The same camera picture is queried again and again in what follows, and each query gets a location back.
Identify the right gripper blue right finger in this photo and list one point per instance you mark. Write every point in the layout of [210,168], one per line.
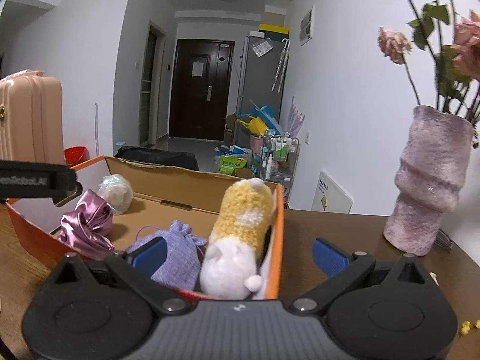
[329,258]

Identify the yellow box atop refrigerator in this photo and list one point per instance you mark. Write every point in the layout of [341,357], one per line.
[273,30]

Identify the yellow white plush toy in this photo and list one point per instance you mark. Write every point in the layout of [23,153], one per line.
[230,265]

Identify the white wall panel box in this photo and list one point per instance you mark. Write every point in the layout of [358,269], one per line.
[306,31]

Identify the red plastic basin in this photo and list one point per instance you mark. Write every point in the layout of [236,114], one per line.
[76,155]

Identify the red cardboard fruit box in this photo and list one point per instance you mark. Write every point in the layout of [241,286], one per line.
[161,194]

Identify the dark entrance door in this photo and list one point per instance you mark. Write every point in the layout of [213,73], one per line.
[200,89]

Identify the pink satin drawstring pouch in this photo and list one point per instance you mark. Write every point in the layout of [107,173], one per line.
[86,227]

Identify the pink ribbed cosmetic case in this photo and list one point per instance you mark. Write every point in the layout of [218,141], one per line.
[31,118]

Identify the grey refrigerator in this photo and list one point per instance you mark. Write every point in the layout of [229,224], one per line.
[259,63]

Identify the pastel soft ball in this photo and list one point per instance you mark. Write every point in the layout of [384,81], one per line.
[117,192]

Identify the lavender burlap drawstring pouch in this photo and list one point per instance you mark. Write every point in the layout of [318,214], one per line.
[182,266]

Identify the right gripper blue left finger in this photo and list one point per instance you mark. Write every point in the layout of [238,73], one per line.
[148,258]

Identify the purple textured vase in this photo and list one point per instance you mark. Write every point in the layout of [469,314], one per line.
[432,172]

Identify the metal utility cart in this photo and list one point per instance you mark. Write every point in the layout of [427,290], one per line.
[274,159]

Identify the dried pink roses bouquet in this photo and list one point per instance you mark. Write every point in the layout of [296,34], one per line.
[452,41]

